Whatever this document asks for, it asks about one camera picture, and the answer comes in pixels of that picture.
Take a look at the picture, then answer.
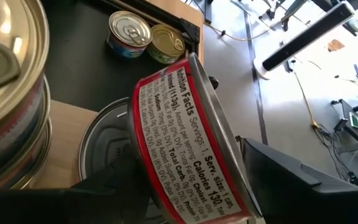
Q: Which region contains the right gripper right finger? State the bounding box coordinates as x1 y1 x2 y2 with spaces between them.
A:
239 136 358 224

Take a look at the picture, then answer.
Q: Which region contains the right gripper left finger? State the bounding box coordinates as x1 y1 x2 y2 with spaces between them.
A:
0 149 167 224

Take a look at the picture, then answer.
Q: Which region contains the red-label tuna can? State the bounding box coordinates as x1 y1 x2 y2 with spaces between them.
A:
127 52 262 224
73 96 136 187

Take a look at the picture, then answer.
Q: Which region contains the green-label can gold lid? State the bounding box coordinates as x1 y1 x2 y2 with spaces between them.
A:
147 24 186 65

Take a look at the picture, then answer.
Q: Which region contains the yellow floor cable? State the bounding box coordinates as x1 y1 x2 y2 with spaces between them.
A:
292 70 319 130

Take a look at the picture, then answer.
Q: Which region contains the black frame bracket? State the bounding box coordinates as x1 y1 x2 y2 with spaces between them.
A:
208 76 220 91

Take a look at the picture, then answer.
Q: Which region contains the white-base black post stand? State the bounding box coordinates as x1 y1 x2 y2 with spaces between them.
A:
252 2 356 81

